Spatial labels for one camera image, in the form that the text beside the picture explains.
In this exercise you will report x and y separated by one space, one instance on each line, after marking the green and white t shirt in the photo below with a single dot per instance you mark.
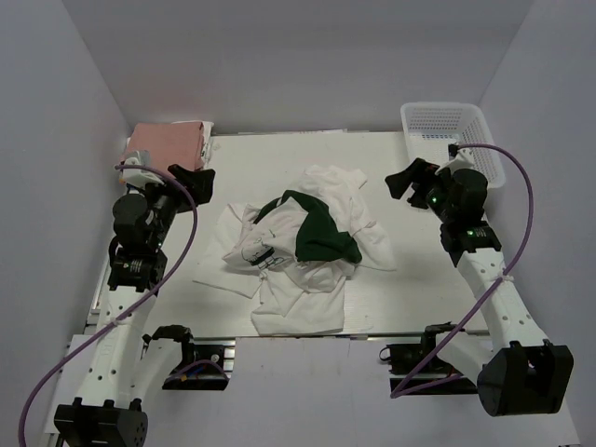
318 238

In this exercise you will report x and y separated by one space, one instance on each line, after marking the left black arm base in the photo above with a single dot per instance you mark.
202 365

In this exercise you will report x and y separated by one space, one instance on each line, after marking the patterned folded t shirt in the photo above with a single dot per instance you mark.
206 150

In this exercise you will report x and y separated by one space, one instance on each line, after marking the plain white t shirt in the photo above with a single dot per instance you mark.
285 307

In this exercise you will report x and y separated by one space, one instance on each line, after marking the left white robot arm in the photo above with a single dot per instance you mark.
128 366

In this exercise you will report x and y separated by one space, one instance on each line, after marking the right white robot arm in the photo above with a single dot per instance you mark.
497 345

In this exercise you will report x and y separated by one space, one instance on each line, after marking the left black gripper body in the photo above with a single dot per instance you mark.
165 200

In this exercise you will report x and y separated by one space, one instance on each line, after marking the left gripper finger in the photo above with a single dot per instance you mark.
197 182
200 194

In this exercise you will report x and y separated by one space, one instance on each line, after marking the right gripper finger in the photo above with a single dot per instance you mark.
420 169
399 183

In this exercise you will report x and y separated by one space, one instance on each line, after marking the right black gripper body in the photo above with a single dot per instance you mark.
436 196

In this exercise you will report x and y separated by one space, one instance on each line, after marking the white plastic basket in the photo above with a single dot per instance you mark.
430 127

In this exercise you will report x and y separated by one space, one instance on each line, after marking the pink folded t shirt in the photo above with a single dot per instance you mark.
168 144

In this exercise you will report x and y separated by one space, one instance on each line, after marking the white t shirt with print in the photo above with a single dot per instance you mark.
270 244

